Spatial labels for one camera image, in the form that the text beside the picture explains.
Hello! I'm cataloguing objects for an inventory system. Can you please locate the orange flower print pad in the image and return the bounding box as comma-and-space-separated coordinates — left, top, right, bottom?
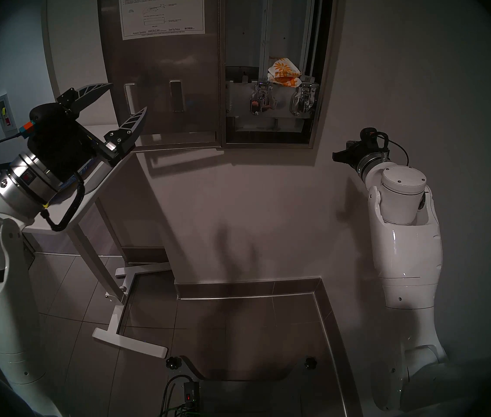
267, 58, 303, 88

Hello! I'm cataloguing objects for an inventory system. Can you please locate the stainless steel dispenser door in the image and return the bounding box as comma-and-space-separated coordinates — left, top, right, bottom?
98, 0, 225, 153

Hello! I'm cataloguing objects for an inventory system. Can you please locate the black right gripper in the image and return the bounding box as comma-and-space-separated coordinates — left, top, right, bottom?
332, 140, 391, 172

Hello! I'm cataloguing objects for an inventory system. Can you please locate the white instruction sheet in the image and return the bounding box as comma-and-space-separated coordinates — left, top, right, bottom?
118, 0, 206, 41

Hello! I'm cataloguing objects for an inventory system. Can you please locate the grey robot base platform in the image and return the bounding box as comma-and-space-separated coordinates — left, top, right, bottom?
166, 354, 348, 417

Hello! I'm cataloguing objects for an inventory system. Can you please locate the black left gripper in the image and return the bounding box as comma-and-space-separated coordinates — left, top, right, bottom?
37, 82, 148, 184

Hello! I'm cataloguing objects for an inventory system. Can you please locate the wall fire extinguisher cabinet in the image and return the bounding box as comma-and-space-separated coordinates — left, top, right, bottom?
0, 93, 19, 137

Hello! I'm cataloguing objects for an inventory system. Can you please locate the stainless steel dispenser cabinet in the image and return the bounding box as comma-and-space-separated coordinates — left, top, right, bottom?
219, 0, 338, 150

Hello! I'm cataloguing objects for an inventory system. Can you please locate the green cable bundle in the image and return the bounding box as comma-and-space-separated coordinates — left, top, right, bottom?
158, 402, 218, 417

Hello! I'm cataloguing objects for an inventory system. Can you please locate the thin black right camera cable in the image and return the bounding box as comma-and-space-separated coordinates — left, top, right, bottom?
376, 133, 409, 167

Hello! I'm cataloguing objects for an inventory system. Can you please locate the black base cable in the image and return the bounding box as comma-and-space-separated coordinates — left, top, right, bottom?
161, 374, 194, 417

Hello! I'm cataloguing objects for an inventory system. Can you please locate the chrome dispensing lever mechanism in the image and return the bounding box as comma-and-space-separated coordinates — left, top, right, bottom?
290, 83, 319, 117
250, 83, 277, 116

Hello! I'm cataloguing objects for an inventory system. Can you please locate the black power box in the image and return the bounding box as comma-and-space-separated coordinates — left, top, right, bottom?
183, 380, 201, 406

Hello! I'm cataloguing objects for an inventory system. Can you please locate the white overbed table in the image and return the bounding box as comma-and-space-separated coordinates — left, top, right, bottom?
22, 124, 172, 359

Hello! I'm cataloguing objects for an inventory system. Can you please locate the thick black coiled cable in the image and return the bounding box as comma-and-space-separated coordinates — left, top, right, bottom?
45, 179, 86, 232

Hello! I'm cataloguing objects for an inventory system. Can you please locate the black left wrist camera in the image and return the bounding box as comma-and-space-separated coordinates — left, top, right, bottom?
18, 103, 70, 139

